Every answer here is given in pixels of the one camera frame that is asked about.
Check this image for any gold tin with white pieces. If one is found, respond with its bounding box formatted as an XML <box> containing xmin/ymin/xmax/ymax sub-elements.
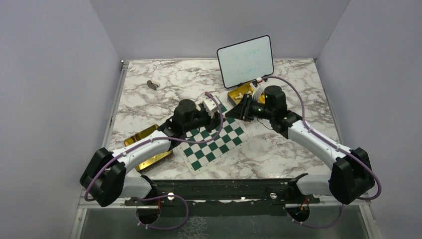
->
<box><xmin>227</xmin><ymin>82</ymin><xmax>265</xmax><ymax>107</ymax></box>

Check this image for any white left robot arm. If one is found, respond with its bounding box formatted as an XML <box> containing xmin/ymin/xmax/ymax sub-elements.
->
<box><xmin>80</xmin><ymin>94</ymin><xmax>224</xmax><ymax>207</ymax></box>

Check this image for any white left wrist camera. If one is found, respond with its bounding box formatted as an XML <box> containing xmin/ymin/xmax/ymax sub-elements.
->
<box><xmin>202</xmin><ymin>97</ymin><xmax>220</xmax><ymax>118</ymax></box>

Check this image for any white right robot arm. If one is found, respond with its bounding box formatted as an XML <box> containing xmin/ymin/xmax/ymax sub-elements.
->
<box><xmin>225</xmin><ymin>86</ymin><xmax>375</xmax><ymax>205</ymax></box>

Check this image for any small whiteboard with stand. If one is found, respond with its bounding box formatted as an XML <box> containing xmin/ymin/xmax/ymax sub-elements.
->
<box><xmin>216</xmin><ymin>35</ymin><xmax>274</xmax><ymax>89</ymax></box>

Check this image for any green white chess mat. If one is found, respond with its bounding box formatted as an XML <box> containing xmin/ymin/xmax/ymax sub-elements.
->
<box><xmin>176</xmin><ymin>96</ymin><xmax>254</xmax><ymax>176</ymax></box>

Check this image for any gold tin with dark pieces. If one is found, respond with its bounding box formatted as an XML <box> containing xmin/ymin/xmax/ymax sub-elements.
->
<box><xmin>123</xmin><ymin>124</ymin><xmax>174</xmax><ymax>174</ymax></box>

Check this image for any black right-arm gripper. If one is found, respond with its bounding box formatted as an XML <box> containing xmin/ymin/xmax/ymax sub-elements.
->
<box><xmin>225</xmin><ymin>94</ymin><xmax>274</xmax><ymax>122</ymax></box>

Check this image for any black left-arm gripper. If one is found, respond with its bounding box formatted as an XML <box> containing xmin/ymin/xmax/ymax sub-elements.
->
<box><xmin>184</xmin><ymin>108</ymin><xmax>226</xmax><ymax>133</ymax></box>

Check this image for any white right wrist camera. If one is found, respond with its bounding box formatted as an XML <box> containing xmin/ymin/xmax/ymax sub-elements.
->
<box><xmin>249</xmin><ymin>80</ymin><xmax>264</xmax><ymax>100</ymax></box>

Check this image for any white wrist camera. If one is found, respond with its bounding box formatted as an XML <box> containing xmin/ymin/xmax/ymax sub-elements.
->
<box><xmin>249</xmin><ymin>80</ymin><xmax>264</xmax><ymax>100</ymax></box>
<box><xmin>202</xmin><ymin>97</ymin><xmax>220</xmax><ymax>118</ymax></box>

